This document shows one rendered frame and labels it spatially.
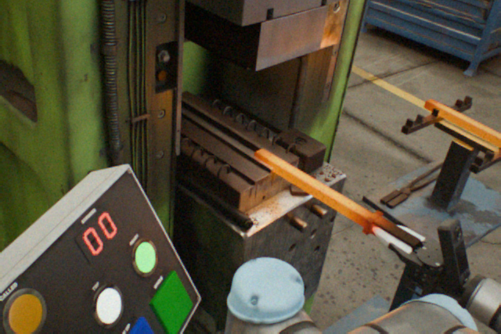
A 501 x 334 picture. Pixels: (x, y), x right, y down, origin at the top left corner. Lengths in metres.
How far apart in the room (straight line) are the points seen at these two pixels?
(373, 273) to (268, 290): 1.96
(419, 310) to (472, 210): 1.14
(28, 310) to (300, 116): 0.97
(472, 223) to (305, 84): 0.64
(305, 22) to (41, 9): 0.48
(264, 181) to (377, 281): 1.34
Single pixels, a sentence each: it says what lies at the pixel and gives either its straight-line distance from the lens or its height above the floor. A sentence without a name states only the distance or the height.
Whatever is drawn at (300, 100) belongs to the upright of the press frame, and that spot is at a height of 1.04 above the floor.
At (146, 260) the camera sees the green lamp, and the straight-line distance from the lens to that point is 0.84.
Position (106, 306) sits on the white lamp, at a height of 1.09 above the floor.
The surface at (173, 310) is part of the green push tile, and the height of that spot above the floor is 1.01.
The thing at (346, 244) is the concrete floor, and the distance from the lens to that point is 2.58.
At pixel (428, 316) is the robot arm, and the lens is 0.59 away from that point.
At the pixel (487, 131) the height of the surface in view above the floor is 1.02.
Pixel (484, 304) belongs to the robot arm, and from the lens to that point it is 1.04.
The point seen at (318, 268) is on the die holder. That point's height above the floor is 0.59.
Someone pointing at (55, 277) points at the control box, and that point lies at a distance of 0.72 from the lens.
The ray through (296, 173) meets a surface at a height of 1.01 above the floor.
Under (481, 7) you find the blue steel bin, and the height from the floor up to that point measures 0.53.
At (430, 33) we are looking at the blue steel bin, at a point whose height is 0.21.
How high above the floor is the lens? 1.68
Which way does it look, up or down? 33 degrees down
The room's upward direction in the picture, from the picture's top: 7 degrees clockwise
